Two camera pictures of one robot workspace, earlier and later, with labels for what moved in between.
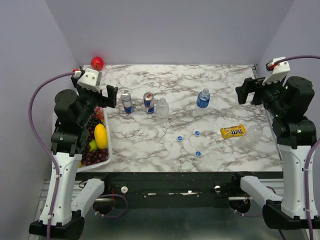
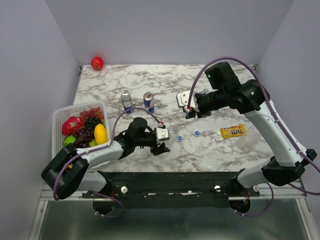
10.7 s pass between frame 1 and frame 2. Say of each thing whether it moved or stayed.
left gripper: moved
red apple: stayed
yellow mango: stayed
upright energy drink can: stayed
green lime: stayed
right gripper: moved
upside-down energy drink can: stayed
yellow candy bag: stayed
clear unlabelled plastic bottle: moved
